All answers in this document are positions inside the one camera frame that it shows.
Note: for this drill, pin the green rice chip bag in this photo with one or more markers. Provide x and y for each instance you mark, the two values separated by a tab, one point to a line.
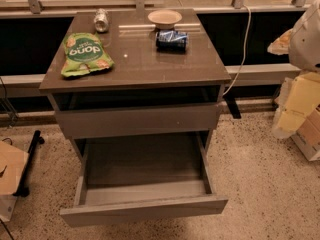
84	53

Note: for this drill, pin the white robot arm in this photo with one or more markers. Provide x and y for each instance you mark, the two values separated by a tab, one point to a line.
300	96

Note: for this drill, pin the grey drawer cabinet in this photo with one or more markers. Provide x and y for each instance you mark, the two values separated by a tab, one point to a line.
142	76

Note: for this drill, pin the open grey lower drawer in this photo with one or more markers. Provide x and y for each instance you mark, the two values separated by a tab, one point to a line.
137	178

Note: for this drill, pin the closed grey middle drawer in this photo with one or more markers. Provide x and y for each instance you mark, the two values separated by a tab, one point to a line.
95	123

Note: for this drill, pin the blue soda can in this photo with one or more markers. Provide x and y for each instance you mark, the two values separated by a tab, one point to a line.
171	39

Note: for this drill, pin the beige paper bowl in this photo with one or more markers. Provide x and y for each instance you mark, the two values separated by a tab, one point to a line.
164	19

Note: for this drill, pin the silver can lying down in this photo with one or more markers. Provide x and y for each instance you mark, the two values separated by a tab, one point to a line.
101	21

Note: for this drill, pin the cardboard box right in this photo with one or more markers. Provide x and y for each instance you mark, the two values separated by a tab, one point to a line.
307	138

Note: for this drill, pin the cardboard box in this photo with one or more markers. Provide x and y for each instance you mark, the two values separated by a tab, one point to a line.
307	138
12	165

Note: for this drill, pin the cardboard box left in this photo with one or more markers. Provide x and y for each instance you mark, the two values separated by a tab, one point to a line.
12	165

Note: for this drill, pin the black stand leg left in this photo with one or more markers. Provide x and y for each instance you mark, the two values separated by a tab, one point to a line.
23	189

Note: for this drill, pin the black bracket behind cabinet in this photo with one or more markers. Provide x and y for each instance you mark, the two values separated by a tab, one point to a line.
232	106

